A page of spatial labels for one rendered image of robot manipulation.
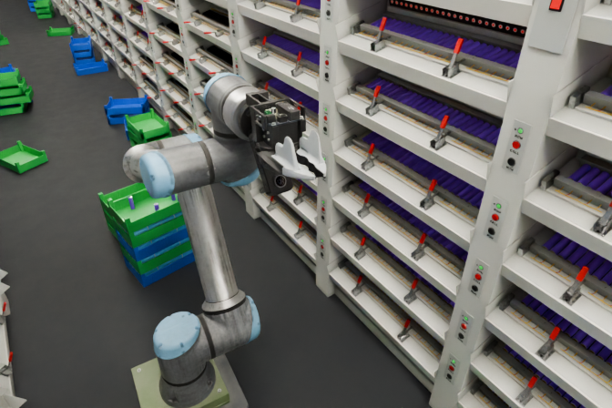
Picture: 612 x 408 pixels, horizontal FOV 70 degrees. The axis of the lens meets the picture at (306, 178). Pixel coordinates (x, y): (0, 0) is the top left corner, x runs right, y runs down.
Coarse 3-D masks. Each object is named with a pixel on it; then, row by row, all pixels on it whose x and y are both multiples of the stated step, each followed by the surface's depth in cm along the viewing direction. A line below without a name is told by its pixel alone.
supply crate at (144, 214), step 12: (144, 192) 207; (108, 204) 196; (120, 204) 201; (144, 204) 206; (168, 204) 206; (120, 216) 198; (132, 216) 198; (144, 216) 189; (156, 216) 193; (168, 216) 198; (132, 228) 188
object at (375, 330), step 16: (272, 224) 239; (288, 240) 228; (304, 256) 217; (336, 288) 199; (352, 304) 190; (368, 320) 183; (384, 336) 176; (400, 352) 170; (416, 368) 164; (432, 384) 159
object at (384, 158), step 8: (360, 144) 156; (376, 152) 150; (384, 160) 148; (392, 160) 145; (400, 168) 142; (408, 168) 141; (400, 176) 141; (408, 176) 140; (416, 176) 137; (424, 184) 135; (440, 192) 130; (448, 192) 129; (448, 200) 129; (456, 200) 126; (464, 208) 124; (472, 208) 123; (464, 216) 123; (472, 216) 123
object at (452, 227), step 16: (352, 128) 160; (368, 128) 164; (336, 144) 158; (352, 144) 161; (336, 160) 161; (352, 160) 154; (368, 176) 146; (384, 176) 144; (384, 192) 143; (400, 192) 137; (416, 192) 136; (432, 192) 134; (416, 208) 131; (432, 208) 129; (432, 224) 129; (448, 224) 124; (464, 224) 122; (464, 240) 119
